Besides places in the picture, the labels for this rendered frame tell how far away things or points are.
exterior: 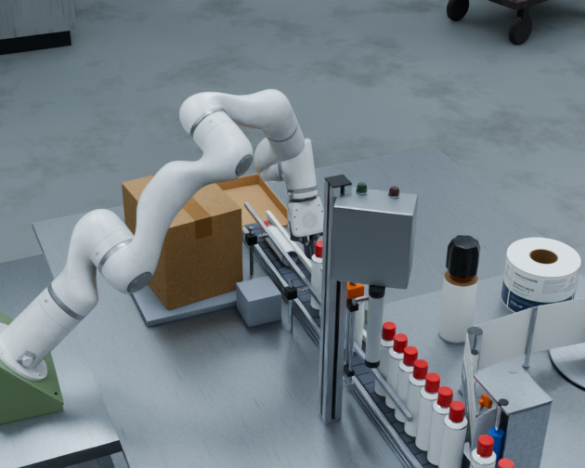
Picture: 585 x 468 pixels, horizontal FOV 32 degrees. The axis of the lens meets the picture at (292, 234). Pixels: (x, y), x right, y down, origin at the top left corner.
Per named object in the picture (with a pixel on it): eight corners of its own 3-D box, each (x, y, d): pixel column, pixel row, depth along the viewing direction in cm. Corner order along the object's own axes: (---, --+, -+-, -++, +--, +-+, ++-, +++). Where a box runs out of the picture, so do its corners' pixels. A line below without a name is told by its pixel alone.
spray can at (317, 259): (331, 308, 287) (333, 246, 276) (315, 312, 285) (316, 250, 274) (324, 298, 291) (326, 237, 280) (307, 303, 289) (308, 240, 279)
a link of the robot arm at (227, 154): (104, 256, 261) (140, 303, 255) (74, 253, 250) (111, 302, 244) (230, 110, 248) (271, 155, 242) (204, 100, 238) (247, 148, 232)
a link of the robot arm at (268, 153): (235, 146, 259) (261, 189, 287) (297, 138, 256) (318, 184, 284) (234, 113, 262) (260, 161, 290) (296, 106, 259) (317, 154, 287)
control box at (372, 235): (407, 290, 224) (413, 214, 214) (330, 280, 227) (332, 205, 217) (412, 266, 232) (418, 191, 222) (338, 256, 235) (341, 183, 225)
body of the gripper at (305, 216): (291, 200, 280) (295, 239, 282) (324, 192, 283) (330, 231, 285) (280, 196, 286) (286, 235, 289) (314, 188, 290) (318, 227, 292)
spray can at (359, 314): (365, 350, 271) (369, 286, 260) (347, 355, 269) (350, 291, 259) (357, 339, 275) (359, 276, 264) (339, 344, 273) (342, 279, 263)
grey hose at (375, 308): (383, 366, 235) (388, 290, 224) (368, 370, 234) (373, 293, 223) (375, 357, 238) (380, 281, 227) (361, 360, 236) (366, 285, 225)
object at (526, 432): (538, 490, 228) (554, 401, 215) (487, 507, 224) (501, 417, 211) (503, 449, 239) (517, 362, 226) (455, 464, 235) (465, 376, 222)
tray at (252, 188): (292, 225, 335) (292, 214, 333) (216, 240, 326) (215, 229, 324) (258, 183, 359) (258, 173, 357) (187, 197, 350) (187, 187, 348)
